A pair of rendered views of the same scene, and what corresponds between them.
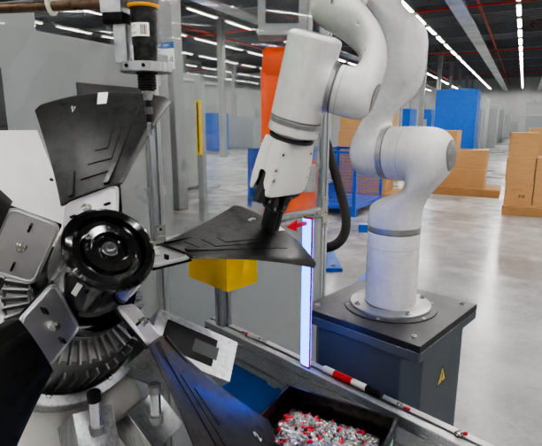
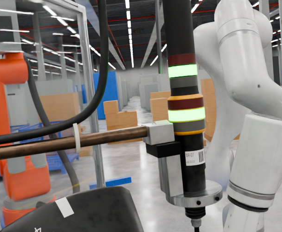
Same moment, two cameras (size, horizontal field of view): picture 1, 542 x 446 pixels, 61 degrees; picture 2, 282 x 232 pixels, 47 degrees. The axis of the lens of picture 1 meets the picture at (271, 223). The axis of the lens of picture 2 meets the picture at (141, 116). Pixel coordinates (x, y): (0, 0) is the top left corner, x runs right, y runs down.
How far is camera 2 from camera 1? 58 cm
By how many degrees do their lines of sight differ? 29
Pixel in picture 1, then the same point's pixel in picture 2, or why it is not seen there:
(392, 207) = not seen: hidden behind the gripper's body
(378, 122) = (226, 151)
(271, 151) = (249, 223)
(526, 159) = (163, 114)
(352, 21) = (276, 101)
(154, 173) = not seen: outside the picture
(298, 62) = (273, 146)
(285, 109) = (261, 185)
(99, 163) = not seen: outside the picture
